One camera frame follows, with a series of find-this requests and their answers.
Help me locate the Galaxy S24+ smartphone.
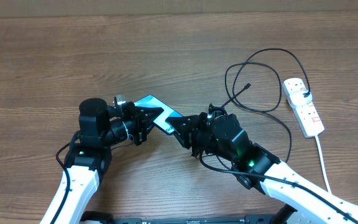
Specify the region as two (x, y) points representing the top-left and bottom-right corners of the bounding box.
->
(134, 95), (182, 135)

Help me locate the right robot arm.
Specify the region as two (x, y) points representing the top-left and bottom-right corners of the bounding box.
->
(166, 113), (358, 223)

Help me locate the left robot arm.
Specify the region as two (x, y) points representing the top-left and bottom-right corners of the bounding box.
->
(41, 96), (166, 223)

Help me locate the white charger plug adapter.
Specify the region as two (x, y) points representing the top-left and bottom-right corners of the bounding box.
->
(289, 89), (313, 108)

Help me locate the white power strip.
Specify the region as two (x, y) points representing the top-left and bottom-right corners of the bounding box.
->
(282, 78), (324, 138)

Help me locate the cardboard backdrop board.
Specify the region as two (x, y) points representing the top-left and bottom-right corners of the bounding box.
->
(0, 0), (358, 18)

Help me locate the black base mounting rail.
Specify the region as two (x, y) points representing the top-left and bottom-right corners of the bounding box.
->
(80, 212), (293, 224)

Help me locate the white power strip cord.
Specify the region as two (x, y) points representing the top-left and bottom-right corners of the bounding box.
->
(314, 134), (333, 195)

